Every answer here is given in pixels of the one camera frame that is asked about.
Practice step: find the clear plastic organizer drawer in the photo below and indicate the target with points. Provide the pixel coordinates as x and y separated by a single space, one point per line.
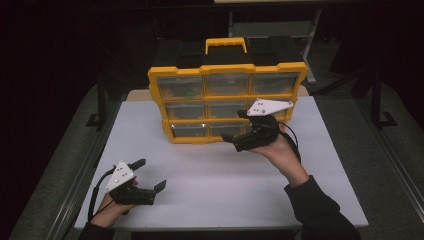
180 86

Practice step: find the black metal stand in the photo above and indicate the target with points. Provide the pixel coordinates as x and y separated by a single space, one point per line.
376 100
101 100

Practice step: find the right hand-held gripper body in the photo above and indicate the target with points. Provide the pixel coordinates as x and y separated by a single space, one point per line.
260 133

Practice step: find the grid of clear drawers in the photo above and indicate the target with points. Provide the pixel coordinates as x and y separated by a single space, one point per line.
216 108

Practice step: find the yellow black organizer case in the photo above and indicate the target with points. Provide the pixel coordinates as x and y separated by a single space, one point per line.
226 68

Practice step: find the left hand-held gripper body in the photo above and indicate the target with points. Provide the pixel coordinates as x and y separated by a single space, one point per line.
120 176

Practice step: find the aluminium rail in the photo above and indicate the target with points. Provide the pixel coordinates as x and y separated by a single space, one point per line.
396 166
76 186

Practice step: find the person's left hand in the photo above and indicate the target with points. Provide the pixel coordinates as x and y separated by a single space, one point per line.
111 211

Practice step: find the white frame table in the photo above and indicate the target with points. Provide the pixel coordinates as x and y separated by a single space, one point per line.
266 29

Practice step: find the person's right hand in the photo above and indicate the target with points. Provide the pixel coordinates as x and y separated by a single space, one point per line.
278 153

